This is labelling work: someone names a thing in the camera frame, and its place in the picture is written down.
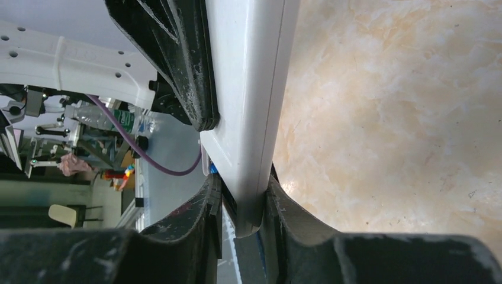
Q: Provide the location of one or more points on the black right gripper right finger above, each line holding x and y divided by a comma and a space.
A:
299, 248

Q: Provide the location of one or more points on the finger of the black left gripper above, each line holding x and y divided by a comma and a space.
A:
174, 37

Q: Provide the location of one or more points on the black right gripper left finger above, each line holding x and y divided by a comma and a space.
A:
183, 247

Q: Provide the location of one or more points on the grey remote control with buttons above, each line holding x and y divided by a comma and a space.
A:
251, 43

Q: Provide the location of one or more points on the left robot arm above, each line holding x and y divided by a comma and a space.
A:
38, 59

